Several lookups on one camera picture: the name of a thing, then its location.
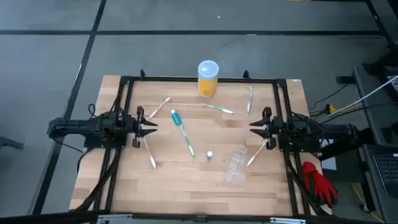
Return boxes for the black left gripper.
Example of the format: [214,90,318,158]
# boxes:
[126,105,159,149]

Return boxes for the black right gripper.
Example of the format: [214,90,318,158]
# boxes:
[249,106,282,151]

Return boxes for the orange white toothbrush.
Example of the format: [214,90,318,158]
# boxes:
[246,141,267,167]
[142,136,157,170]
[147,96,172,120]

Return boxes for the green white toothbrush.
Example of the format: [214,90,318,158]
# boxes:
[203,103,234,114]
[246,85,253,116]
[180,123,196,157]

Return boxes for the clear plastic organizer tray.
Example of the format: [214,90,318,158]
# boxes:
[221,145,249,188]

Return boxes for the yellow label wipes canister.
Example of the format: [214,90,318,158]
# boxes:
[197,60,220,98]

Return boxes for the red black work gloves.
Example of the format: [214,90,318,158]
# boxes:
[302,161,339,208]

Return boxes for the black side desk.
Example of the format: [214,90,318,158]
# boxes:
[353,63,398,144]

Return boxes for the black laptop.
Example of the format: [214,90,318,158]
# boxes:
[360,143,398,223]

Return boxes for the black stand foot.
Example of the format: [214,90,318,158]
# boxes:
[0,136,25,150]

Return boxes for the black aluminium table frame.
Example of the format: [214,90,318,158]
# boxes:
[70,68,332,218]

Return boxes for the black floor cable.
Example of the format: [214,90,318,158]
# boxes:
[307,83,349,110]

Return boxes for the silver metal bracket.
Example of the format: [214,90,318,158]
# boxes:
[269,217,307,224]
[96,213,133,224]

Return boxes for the white cable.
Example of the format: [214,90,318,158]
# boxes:
[338,76,398,113]

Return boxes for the yellow floor cable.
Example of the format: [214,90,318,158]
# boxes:
[350,182,386,223]

